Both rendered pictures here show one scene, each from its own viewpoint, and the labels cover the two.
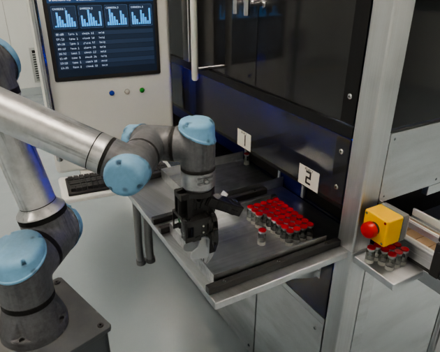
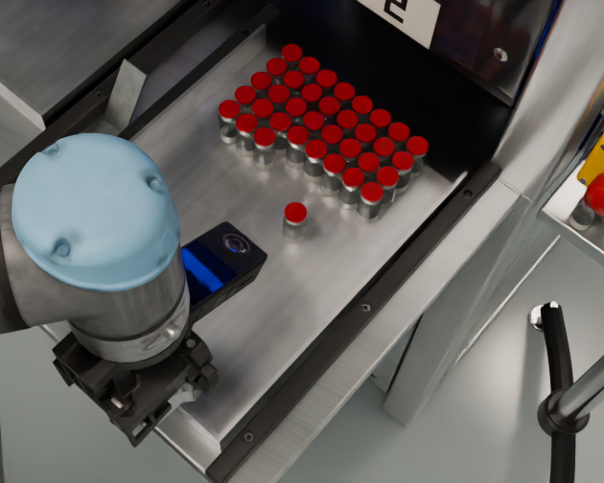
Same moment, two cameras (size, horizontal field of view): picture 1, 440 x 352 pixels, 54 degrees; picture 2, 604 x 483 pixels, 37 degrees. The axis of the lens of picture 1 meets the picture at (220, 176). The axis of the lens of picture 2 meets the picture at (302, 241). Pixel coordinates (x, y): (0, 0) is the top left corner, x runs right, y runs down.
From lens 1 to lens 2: 0.62 m
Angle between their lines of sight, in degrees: 41
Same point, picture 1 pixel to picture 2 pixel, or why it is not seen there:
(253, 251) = (280, 271)
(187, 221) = (125, 406)
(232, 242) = not seen: hidden behind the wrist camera
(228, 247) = not seen: hidden behind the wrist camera
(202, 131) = (138, 256)
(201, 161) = (147, 311)
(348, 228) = (529, 153)
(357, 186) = (579, 76)
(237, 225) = (204, 173)
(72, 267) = not seen: outside the picture
